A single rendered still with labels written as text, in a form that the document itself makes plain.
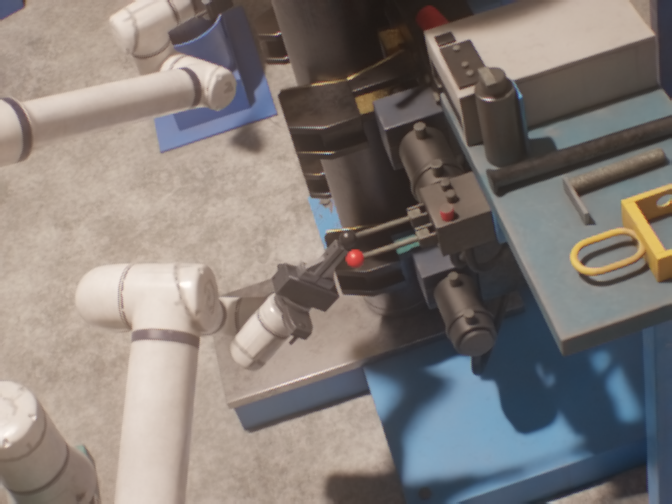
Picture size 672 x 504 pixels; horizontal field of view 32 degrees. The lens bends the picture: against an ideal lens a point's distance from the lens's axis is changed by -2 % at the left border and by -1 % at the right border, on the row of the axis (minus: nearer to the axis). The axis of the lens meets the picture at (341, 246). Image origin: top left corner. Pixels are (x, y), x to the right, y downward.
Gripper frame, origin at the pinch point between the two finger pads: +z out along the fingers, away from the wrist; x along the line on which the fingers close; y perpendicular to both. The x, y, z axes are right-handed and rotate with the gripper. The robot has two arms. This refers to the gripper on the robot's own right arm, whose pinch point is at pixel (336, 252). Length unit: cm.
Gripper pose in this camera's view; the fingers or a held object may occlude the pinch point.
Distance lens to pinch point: 239.1
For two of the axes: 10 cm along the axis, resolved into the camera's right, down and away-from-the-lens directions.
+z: 5.9, -6.7, -4.5
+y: -2.3, -6.7, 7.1
